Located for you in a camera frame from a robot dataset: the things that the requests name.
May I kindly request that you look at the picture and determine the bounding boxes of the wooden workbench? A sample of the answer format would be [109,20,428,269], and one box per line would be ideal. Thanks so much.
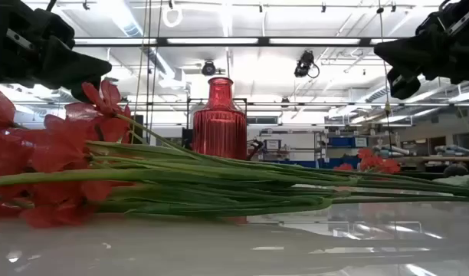
[395,155,469,163]

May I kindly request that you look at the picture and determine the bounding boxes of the thin dark hanging cable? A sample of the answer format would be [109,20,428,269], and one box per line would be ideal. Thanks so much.
[144,0,153,145]

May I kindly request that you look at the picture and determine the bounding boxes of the dark tulip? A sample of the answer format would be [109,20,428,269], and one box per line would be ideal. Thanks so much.
[433,163,469,189]

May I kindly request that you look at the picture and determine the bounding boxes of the small red flower bunch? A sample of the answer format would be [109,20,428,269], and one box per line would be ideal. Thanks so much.
[333,147,402,176]

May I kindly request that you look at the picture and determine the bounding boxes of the black monitor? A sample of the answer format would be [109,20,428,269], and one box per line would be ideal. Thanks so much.
[130,114,144,145]

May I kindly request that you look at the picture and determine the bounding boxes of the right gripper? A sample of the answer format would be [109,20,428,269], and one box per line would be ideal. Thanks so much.
[374,0,469,85]

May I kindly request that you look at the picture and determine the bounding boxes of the blue storage bins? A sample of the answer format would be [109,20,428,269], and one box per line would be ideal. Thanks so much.
[328,136,368,149]

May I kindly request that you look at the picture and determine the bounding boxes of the blue low cabinet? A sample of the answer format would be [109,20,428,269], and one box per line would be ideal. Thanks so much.
[263,156,360,169]

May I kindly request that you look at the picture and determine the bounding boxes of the round black dome camera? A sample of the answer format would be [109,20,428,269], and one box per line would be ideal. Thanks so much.
[201,60,217,77]

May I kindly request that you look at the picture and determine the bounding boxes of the white hanging ring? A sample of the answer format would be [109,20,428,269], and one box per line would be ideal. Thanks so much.
[161,3,184,28]

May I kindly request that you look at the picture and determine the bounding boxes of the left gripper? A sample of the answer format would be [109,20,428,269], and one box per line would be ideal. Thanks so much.
[0,0,113,90]

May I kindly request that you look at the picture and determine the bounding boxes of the yellow hanging cord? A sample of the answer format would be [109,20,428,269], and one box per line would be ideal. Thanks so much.
[376,0,393,154]

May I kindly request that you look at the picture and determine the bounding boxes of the large red flower bunch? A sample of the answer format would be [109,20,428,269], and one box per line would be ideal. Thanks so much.
[0,79,469,230]

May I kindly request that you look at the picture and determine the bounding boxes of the black hanging camera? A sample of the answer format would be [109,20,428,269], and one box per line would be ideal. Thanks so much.
[294,49,320,80]

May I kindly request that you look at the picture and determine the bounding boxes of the red ribbed glass vase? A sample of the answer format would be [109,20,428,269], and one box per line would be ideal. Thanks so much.
[192,76,248,161]

